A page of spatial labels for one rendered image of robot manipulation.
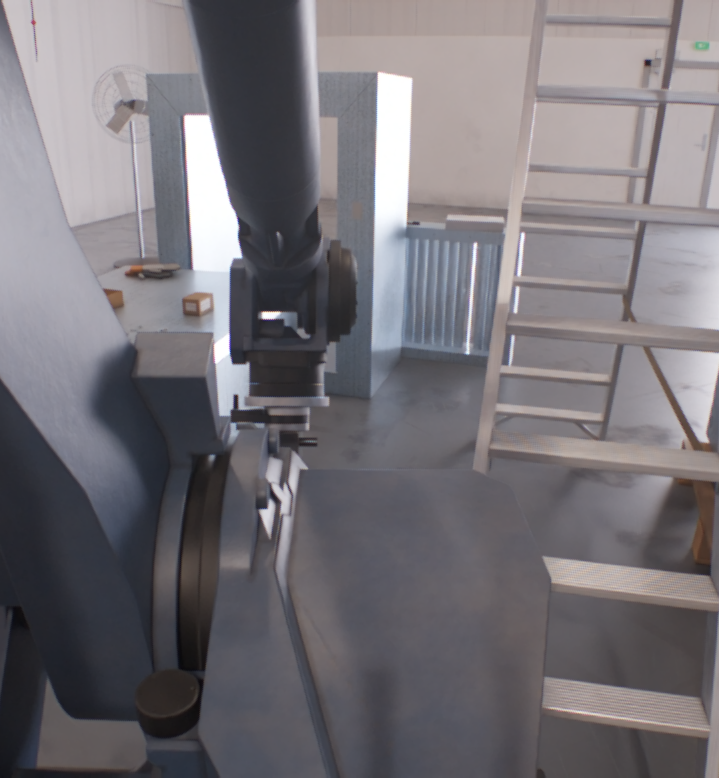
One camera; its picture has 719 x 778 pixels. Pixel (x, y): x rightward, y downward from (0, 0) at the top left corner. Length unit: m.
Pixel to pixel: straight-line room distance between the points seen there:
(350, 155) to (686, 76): 8.14
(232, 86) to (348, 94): 2.71
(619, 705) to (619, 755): 0.51
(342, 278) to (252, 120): 0.42
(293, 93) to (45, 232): 0.31
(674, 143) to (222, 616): 10.71
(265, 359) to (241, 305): 0.10
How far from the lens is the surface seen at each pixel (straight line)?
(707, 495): 2.81
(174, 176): 3.85
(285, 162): 0.83
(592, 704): 1.46
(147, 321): 2.80
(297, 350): 1.12
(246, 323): 1.15
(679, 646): 2.33
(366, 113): 3.42
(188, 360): 0.69
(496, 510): 0.81
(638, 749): 2.00
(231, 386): 2.77
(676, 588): 1.43
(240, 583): 0.68
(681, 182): 11.18
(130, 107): 6.94
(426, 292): 4.27
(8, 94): 0.54
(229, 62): 0.73
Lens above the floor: 1.42
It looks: 22 degrees down
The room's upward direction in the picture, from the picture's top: 1 degrees clockwise
